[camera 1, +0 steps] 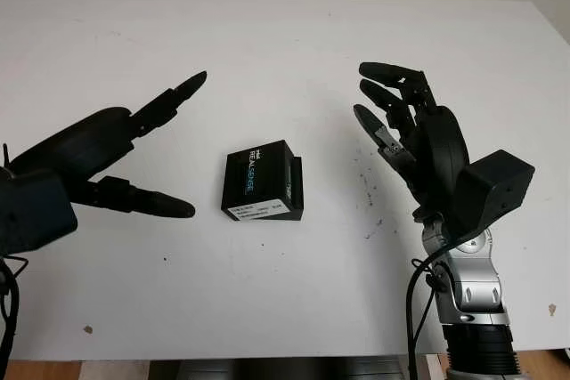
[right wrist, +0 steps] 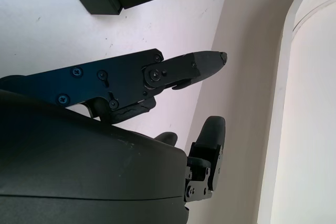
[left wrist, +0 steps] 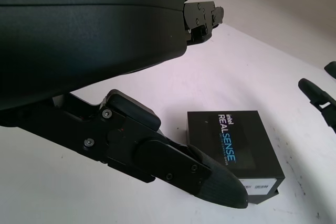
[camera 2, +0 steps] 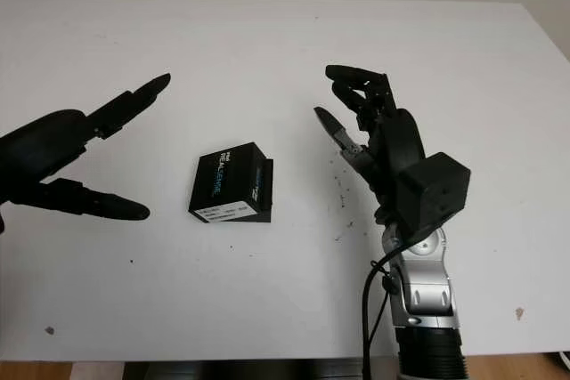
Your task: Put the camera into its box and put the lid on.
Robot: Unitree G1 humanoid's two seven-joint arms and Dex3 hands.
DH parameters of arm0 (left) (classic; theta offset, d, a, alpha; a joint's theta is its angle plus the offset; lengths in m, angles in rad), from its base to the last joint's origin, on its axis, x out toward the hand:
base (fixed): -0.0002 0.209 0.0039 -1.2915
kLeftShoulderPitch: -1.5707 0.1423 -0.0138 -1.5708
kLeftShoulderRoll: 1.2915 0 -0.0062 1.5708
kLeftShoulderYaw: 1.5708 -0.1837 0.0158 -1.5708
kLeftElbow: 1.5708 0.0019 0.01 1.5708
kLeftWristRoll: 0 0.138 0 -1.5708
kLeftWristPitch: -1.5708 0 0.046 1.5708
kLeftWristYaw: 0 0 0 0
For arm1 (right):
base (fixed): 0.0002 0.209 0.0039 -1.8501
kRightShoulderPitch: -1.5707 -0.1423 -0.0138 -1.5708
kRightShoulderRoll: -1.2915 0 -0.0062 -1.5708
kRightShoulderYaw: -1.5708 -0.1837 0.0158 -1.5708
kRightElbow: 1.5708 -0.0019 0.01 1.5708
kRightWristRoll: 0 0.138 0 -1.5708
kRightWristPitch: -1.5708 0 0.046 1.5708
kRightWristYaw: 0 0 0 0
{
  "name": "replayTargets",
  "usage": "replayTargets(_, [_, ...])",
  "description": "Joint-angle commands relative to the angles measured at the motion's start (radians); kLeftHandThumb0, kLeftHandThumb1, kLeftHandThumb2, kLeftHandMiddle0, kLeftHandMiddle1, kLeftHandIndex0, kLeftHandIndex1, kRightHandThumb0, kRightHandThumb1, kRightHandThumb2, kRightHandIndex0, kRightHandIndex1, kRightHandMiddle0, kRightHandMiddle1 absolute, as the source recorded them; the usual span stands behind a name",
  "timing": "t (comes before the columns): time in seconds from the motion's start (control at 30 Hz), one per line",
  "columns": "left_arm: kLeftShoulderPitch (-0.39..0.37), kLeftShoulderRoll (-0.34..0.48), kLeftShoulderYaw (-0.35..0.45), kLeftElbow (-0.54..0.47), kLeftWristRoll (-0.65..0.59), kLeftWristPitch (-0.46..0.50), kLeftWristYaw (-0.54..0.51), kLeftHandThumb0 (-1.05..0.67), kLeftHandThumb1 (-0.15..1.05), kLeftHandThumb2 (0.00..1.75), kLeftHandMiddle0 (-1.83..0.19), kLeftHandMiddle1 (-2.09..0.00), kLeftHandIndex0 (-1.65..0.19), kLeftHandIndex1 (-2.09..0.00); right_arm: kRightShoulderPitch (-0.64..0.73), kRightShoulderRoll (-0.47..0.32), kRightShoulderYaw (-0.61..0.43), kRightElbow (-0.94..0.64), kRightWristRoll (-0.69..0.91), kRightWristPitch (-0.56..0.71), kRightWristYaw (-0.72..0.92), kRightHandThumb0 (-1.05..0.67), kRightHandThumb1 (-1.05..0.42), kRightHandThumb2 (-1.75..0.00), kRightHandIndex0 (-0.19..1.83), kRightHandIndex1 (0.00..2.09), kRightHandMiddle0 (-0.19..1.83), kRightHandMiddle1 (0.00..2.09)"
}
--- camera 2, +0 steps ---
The black camera box base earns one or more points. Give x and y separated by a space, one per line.
266 193

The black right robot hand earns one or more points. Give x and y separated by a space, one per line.
401 144

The black RealSense box lid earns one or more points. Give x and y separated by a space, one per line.
227 184

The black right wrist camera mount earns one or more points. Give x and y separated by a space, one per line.
436 193

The dark robot torso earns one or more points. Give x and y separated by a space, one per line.
258 371

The dark shoe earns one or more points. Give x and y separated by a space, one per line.
564 360

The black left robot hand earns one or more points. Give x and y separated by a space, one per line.
53 148

